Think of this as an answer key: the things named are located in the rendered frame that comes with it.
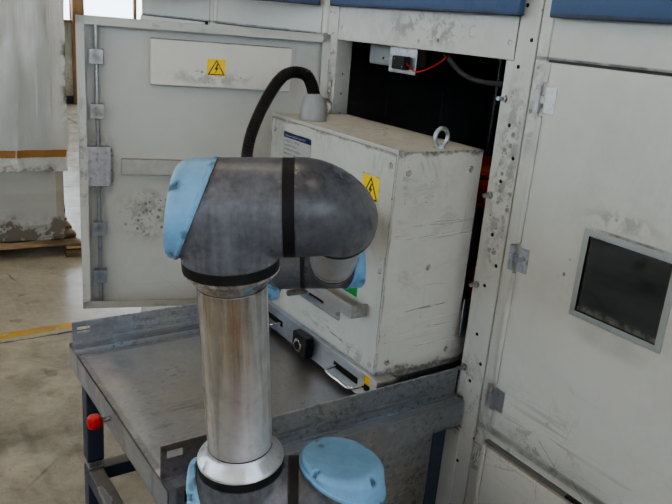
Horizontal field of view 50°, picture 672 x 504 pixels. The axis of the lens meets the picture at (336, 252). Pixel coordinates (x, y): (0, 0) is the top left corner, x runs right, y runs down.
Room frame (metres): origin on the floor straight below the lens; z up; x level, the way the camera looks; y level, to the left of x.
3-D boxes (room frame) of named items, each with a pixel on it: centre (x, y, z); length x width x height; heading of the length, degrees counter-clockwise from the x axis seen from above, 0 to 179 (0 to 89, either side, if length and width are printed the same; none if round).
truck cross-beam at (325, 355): (1.54, 0.03, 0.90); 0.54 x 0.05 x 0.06; 35
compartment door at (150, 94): (1.86, 0.36, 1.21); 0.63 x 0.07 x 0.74; 107
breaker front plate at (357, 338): (1.53, 0.04, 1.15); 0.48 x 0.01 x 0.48; 35
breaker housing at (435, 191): (1.68, -0.17, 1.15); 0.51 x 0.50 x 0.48; 125
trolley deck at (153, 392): (1.46, 0.15, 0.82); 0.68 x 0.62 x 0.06; 125
